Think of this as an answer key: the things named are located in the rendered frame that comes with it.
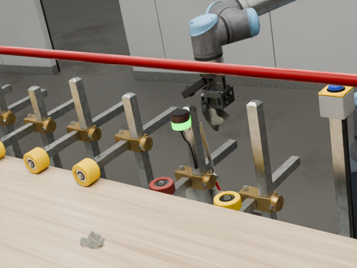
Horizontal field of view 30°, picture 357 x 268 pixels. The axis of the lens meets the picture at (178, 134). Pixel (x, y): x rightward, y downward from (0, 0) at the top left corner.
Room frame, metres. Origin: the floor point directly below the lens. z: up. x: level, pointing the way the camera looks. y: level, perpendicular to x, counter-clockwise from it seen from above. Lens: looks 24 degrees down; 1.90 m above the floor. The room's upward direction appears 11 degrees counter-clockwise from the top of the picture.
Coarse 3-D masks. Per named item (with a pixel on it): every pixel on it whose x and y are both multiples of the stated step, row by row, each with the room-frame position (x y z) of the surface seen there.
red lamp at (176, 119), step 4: (188, 112) 1.88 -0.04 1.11; (172, 116) 1.87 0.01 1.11; (176, 116) 1.86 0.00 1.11; (180, 116) 1.86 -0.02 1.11; (184, 116) 1.86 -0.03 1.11; (188, 116) 1.87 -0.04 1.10; (172, 120) 1.87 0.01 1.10; (176, 120) 1.86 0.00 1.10; (180, 120) 1.86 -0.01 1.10; (184, 120) 1.86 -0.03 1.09
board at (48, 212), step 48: (0, 192) 1.99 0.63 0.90; (48, 192) 1.93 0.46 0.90; (96, 192) 1.87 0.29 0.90; (144, 192) 1.81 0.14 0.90; (0, 240) 1.68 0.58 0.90; (48, 240) 1.63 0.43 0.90; (144, 240) 1.54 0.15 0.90; (192, 240) 1.49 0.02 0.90; (240, 240) 1.45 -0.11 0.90; (288, 240) 1.41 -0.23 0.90; (336, 240) 1.37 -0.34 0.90
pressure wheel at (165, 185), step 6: (156, 180) 1.86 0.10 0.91; (162, 180) 1.86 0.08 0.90; (168, 180) 1.84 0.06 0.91; (150, 186) 1.83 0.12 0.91; (156, 186) 1.82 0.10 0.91; (162, 186) 1.81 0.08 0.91; (168, 186) 1.81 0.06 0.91; (174, 186) 1.83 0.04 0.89; (162, 192) 1.80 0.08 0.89; (168, 192) 1.80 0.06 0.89
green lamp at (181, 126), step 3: (189, 120) 1.87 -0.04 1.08; (174, 123) 1.87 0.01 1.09; (180, 123) 1.86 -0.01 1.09; (183, 123) 1.86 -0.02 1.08; (186, 123) 1.86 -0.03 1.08; (189, 123) 1.87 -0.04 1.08; (174, 126) 1.87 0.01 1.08; (177, 126) 1.86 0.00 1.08; (180, 126) 1.86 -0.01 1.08; (183, 126) 1.86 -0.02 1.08; (186, 126) 1.86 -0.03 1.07; (189, 126) 1.87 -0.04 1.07; (174, 129) 1.87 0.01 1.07; (177, 129) 1.86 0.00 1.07; (180, 129) 1.86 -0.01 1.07; (183, 129) 1.86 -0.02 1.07
